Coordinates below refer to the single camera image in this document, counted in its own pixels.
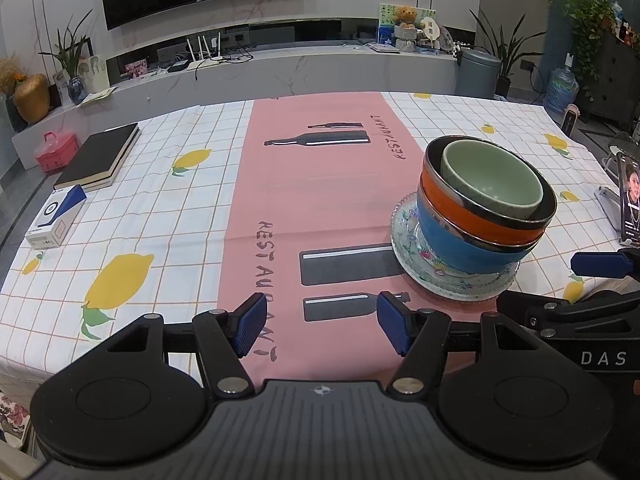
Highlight gold vase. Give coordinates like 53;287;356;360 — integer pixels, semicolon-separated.
12;73;51;123

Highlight black cables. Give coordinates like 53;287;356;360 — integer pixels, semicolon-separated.
192;45;256;81

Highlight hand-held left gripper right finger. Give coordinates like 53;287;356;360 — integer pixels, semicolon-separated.
376;291;548;397

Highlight green climbing plant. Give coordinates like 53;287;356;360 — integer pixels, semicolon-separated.
522;0;621;101

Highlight green painted picture board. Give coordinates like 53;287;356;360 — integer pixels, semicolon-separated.
377;3;437;43

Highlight brown teddy bear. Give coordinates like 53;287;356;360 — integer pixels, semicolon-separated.
391;6;418;29

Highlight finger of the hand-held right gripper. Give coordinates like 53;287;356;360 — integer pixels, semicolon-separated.
496;289;592;337
571;250;640;281

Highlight pink carrying case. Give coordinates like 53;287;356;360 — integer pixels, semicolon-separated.
35;131;80;174

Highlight white and blue box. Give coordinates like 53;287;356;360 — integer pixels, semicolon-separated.
25;185;87;250

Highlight dark cabinet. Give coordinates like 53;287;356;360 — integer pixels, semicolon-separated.
580;30;640;133

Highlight blue steel bowl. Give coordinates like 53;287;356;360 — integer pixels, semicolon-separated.
416;192;543;273

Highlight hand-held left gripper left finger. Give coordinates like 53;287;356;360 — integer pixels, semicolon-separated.
97;292;268;397

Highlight green plant in blue vase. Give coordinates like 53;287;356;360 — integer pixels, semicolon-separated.
39;8;96;106

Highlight green ceramic bowl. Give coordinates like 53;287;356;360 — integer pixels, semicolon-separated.
440;139;545;221

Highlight round white hand fan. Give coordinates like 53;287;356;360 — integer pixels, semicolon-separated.
419;15;442;43

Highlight grey green trash bin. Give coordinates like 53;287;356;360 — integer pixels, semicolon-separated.
454;49;502;100

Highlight floral clear glass plate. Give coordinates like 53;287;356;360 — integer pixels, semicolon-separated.
390;192;522;302

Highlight floral cloth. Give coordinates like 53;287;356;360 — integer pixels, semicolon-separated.
0;392;33;448

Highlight black smartphone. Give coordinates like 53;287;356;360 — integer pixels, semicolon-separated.
616;152;640;248

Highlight pale drawing card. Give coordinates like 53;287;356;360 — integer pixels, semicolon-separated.
77;55;110;93

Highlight white marble television cabinet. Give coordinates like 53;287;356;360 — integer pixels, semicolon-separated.
11;42;458;161

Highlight white phone stand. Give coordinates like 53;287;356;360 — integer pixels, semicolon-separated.
594;185;623;241

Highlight white router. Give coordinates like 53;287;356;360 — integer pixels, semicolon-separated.
186;32;224;70

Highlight black hardcover book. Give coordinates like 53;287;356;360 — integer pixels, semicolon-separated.
52;122;142;192

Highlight blue water bottle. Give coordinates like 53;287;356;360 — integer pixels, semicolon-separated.
544;55;581;116

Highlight tall potted plant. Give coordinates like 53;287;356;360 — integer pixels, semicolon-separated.
469;8;546;100

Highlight orange steel bowl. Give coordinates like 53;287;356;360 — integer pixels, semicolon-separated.
419;135;557;248

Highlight loose papers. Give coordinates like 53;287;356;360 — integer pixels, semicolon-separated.
80;87;118;107

